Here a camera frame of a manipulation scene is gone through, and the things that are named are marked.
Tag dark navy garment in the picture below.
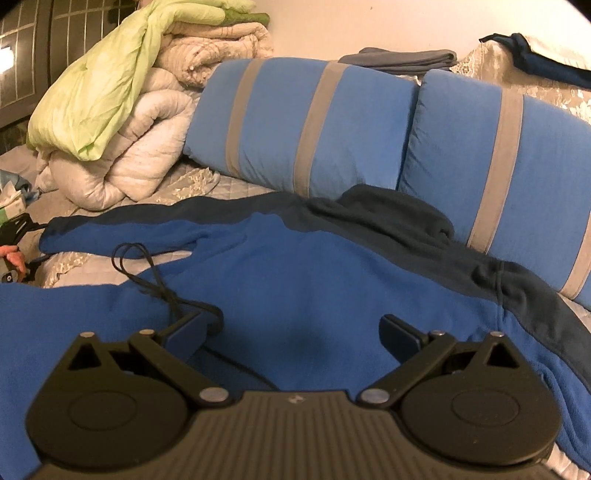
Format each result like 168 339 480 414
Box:
479 33 591 88

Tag white green tissue packet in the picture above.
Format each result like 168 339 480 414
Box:
0 187 28 224

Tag light green sheet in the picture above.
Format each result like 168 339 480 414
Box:
27 0 257 162

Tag beige knitted blanket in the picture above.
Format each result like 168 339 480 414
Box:
154 21 275 90

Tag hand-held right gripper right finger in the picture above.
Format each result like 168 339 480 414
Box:
355 314 530 407

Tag grey quilted bedspread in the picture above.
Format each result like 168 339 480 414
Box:
0 145 591 480

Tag dark green cloth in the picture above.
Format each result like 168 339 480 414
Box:
222 11 271 27

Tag person's left hand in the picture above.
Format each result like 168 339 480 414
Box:
0 244 25 274

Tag beige floral lace cover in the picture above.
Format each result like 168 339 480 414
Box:
450 41 591 125

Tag blue grey-striped cushion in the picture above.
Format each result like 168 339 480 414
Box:
184 58 421 199
398 69 591 310

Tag black cord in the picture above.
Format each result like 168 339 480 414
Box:
113 243 278 393

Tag blue fleece jacket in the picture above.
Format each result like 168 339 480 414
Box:
0 185 591 480

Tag folded grey clothes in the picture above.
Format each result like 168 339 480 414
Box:
339 47 458 75

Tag dark panelled cabinet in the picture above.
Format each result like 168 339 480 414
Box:
0 0 144 155

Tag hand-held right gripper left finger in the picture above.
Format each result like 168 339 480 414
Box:
64 309 235 409

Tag white quilted comforter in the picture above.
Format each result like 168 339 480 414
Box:
34 69 222 210

